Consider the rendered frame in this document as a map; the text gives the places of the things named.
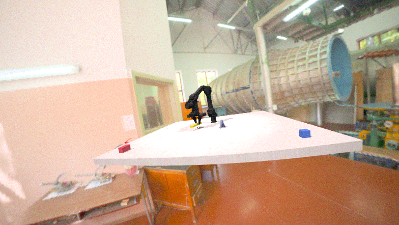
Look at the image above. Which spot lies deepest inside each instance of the small blue block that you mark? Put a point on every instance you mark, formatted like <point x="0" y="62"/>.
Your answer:
<point x="304" y="133"/>

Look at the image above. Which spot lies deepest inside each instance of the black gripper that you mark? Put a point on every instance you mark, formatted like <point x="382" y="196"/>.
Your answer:
<point x="200" y="115"/>

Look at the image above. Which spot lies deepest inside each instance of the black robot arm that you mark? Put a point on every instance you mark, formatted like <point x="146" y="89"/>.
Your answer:
<point x="192" y="102"/>

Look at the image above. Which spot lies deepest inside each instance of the red rectangular block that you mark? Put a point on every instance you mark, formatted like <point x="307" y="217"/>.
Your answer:
<point x="124" y="148"/>

